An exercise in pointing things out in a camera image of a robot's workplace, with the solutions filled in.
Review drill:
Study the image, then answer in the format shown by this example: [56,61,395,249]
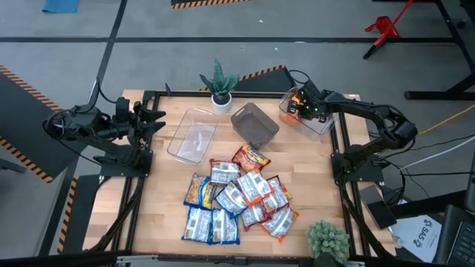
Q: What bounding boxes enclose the snake plant in white pot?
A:
[199,58,241,114]

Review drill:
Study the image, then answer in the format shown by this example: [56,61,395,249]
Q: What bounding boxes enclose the large black hazard-striped mat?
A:
[0,65,86,183]

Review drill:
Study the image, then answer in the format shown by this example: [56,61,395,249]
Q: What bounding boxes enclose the orange Maruchan noodle packet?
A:
[280,92,302,125]
[235,168,275,207]
[261,205,300,244]

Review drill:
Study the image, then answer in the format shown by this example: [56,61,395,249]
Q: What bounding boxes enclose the red metal stand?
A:
[364,0,415,47]

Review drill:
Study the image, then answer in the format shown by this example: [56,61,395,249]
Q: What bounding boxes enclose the blue floor mat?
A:
[42,0,81,14]

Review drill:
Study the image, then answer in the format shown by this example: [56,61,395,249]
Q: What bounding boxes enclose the black laptop keyboard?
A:
[433,203,475,266]

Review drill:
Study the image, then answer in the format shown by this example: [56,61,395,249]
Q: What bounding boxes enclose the grey translucent plastic bin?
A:
[230,102,281,150]

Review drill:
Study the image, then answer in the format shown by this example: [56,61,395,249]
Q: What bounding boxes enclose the clear plastic bin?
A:
[166,107,220,165]
[278,87,338,141]

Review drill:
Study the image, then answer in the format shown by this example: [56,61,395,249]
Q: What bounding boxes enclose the narrow hazard-striped black strip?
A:
[57,176,101,255]

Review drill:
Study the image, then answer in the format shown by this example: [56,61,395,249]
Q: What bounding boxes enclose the white floor cable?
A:
[399,135,475,171]

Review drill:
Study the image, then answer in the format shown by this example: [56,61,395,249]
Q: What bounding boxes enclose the black desk foot bar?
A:
[389,189,468,220]

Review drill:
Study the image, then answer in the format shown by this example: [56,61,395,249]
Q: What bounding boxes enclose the flat black box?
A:
[358,184,398,230]

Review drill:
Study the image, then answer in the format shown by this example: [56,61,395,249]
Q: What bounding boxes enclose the black hazard-striped floor mat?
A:
[170,0,253,10]

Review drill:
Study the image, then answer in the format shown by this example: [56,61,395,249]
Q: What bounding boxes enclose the black hazard-striped ramp mat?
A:
[200,65,298,93]

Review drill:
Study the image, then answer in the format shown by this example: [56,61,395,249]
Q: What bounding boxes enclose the black desk leg frame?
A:
[404,0,475,101]

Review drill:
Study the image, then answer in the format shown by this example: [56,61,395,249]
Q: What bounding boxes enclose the white printed paper sheet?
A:
[391,214,442,263]

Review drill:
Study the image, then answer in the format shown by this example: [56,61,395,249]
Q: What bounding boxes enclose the black floor cable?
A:
[385,161,475,177]

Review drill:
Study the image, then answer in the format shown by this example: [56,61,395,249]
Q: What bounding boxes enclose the fuzzy pale green plant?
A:
[304,220,351,266]

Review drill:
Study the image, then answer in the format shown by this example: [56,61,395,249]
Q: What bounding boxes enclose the yellow extension cable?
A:
[418,105,475,135]

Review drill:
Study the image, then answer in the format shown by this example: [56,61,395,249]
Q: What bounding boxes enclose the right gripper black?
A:
[287,79,337,123]

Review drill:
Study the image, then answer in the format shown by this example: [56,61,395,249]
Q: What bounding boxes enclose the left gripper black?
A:
[110,96,167,146]

